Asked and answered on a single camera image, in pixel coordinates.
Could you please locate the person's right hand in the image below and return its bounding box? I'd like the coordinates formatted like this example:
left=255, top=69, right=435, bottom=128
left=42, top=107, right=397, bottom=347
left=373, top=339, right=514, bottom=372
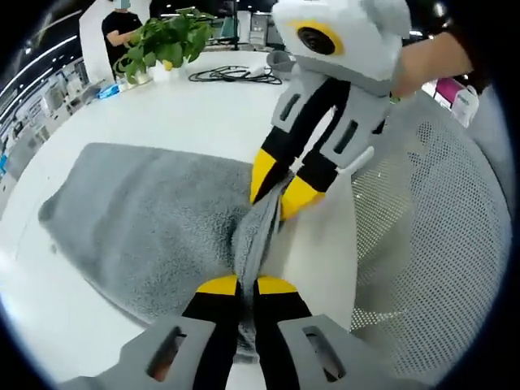
left=389, top=38, right=440, bottom=101

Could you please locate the white mesh laundry basket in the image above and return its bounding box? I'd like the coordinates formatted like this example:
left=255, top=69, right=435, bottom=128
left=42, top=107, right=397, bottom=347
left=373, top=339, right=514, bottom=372
left=349, top=92, right=514, bottom=390

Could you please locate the blue packet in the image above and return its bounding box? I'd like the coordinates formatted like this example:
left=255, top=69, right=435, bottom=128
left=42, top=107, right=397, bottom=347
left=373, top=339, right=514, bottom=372
left=96, top=82, right=124, bottom=101

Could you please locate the white table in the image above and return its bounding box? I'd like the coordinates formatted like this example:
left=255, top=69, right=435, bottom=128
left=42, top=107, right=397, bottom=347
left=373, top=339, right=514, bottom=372
left=0, top=48, right=423, bottom=390

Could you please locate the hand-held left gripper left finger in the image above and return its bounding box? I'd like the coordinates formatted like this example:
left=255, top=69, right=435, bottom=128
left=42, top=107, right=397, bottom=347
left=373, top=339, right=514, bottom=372
left=60, top=274, right=241, bottom=390

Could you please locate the green potted plant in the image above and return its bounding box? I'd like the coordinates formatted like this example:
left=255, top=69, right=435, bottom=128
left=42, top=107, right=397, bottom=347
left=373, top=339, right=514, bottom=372
left=115, top=10, right=215, bottom=87

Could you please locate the white packet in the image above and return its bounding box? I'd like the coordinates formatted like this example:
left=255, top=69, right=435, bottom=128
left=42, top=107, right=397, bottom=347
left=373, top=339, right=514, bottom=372
left=450, top=86, right=481, bottom=128

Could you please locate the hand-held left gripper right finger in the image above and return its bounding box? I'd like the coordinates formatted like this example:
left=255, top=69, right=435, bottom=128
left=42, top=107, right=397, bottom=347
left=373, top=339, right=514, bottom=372
left=253, top=275, right=431, bottom=390

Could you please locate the pink box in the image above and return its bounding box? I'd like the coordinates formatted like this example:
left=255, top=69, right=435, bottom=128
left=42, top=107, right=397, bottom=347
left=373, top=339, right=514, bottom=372
left=432, top=76, right=469, bottom=111

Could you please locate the black coiled cable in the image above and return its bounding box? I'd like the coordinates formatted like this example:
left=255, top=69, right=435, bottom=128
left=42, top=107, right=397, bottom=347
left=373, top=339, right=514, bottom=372
left=188, top=63, right=284, bottom=87

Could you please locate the grey towel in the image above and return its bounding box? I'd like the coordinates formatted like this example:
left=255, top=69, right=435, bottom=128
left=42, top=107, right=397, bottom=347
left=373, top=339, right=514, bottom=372
left=38, top=141, right=293, bottom=362

